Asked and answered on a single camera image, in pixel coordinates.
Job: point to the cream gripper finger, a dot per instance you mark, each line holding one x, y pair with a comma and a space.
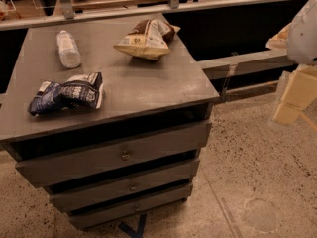
299, 93

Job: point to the clear plastic water bottle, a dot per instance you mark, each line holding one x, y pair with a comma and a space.
67, 49

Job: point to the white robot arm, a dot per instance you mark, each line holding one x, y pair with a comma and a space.
302, 36

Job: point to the brown and cream chip bag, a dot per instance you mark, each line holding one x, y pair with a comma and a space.
148, 40

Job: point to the grey drawer cabinet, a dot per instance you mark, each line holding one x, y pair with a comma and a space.
140, 98

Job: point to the blue chip bag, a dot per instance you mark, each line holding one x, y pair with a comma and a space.
79, 90

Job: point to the bottom grey drawer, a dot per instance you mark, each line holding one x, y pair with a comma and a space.
130, 207

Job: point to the grey drawer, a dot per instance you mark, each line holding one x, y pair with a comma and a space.
54, 169
104, 191
130, 207

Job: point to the middle grey drawer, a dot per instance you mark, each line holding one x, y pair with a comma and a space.
104, 191

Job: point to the top grey drawer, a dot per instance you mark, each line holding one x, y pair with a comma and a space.
54, 169

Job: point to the metal railing frame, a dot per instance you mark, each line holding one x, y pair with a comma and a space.
27, 13

